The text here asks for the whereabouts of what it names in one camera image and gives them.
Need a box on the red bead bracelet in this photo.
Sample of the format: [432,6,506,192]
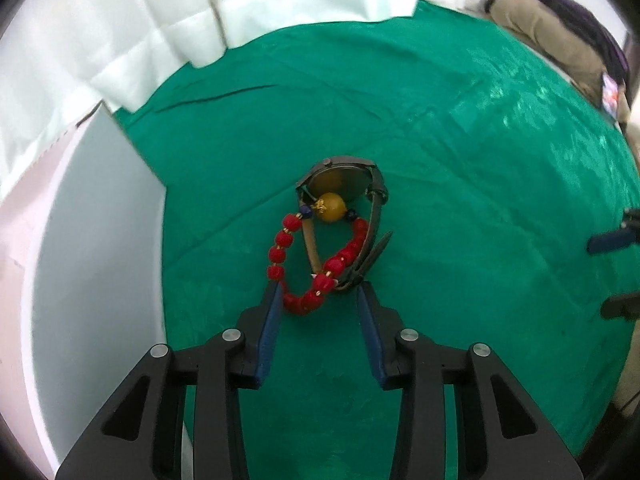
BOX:
[266,192,369,317]

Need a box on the beige cloth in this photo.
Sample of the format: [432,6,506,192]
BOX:
[487,0,609,109]

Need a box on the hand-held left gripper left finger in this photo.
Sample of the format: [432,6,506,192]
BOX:
[55,282,283,480]

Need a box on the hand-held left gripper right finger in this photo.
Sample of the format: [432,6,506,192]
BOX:
[356,281,584,480]

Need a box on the colourful printed card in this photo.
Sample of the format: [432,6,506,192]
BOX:
[601,72,624,117]

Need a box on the brown strap wristwatch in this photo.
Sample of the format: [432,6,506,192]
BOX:
[295,156,394,292]

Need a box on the white cardboard box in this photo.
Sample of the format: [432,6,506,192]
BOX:
[0,100,194,480]

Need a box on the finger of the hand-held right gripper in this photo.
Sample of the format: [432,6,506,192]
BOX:
[586,207,640,255]
[600,292,640,321]

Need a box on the green cloth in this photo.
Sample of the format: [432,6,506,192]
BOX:
[112,0,640,480]

